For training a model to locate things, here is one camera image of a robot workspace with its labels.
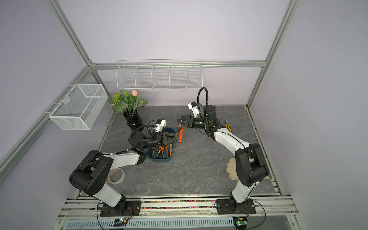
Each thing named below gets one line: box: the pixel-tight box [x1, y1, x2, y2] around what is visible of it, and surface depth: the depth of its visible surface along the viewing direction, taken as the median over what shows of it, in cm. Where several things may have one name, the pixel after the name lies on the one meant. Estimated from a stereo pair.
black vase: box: [123, 108, 144, 132], surface depth 98 cm
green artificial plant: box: [110, 89, 149, 117], surface depth 91 cm
